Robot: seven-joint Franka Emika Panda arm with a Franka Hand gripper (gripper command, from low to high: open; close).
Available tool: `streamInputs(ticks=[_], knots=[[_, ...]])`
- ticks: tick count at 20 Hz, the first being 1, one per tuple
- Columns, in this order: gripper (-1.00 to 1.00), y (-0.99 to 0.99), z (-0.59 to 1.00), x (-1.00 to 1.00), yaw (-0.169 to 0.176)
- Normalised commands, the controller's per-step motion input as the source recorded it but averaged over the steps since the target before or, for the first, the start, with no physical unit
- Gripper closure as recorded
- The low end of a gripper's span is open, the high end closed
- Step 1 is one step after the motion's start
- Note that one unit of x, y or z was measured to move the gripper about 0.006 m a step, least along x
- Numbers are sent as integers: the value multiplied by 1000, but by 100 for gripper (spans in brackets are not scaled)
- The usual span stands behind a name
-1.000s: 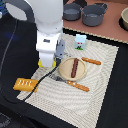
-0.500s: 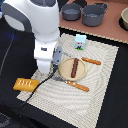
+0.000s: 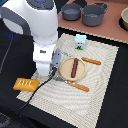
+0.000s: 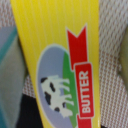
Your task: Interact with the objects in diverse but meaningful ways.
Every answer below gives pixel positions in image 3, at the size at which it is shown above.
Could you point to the beige bowl at edge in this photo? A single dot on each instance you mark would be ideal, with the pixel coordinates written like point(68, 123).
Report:
point(124, 16)

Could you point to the woven beige placemat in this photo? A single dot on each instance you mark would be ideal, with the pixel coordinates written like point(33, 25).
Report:
point(58, 105)

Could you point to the grey pot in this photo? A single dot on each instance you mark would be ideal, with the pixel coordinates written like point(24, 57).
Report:
point(92, 15)
point(71, 12)

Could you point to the small milk carton toy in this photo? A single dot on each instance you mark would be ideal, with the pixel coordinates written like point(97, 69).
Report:
point(80, 41)

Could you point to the right grey pot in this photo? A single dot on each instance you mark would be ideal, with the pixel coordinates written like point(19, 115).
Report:
point(92, 15)

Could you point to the knife with wooden handle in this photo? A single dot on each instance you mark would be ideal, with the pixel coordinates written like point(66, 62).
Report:
point(83, 58)

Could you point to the fork with wooden handle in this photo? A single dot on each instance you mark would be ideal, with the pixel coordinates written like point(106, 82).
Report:
point(76, 85)

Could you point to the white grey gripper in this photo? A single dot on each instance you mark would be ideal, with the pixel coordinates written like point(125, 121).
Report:
point(46, 58)

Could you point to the round beige plate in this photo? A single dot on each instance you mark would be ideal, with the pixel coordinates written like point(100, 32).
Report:
point(65, 69)

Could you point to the pink wooden board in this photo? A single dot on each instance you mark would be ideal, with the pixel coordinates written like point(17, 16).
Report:
point(109, 28)

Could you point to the brown toy sausage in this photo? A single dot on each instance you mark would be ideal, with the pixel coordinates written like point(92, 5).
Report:
point(74, 68)

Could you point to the left grey pot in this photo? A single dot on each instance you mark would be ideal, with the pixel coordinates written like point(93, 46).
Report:
point(71, 12)

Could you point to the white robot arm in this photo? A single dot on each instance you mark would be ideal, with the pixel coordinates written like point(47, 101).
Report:
point(36, 18)

